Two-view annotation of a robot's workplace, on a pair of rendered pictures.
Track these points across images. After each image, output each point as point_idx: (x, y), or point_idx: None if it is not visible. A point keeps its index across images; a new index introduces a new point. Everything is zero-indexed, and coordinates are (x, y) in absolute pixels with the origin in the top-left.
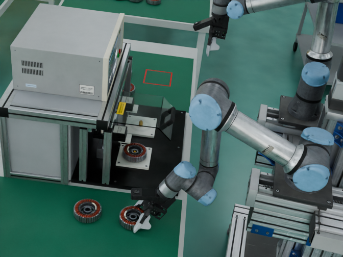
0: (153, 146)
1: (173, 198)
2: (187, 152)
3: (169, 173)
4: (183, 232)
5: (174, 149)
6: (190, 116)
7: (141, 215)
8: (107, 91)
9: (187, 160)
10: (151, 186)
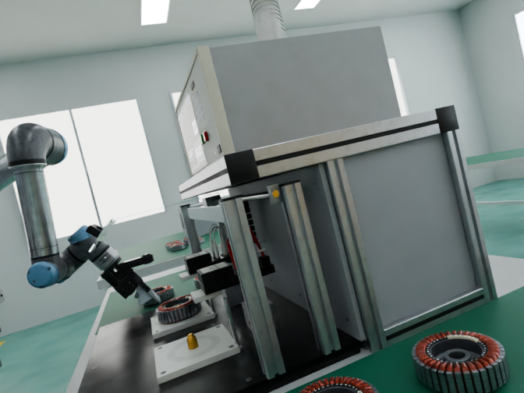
0: (150, 344)
1: (102, 272)
2: (75, 385)
3: (115, 334)
4: (96, 320)
5: (104, 360)
6: (67, 151)
7: (143, 281)
8: (191, 167)
9: (77, 374)
10: (141, 315)
